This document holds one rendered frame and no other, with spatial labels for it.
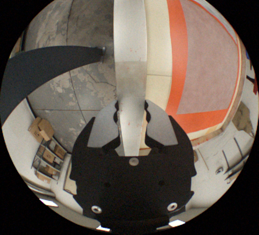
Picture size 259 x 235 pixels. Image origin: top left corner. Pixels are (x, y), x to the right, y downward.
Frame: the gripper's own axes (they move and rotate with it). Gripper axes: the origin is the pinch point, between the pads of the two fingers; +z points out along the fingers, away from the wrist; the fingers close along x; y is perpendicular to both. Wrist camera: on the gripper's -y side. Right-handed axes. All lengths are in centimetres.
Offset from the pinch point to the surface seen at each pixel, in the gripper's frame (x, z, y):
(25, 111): -353, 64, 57
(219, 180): 227, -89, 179
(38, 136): -306, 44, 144
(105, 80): -33, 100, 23
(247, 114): 221, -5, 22
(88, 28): -54, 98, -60
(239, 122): 221, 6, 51
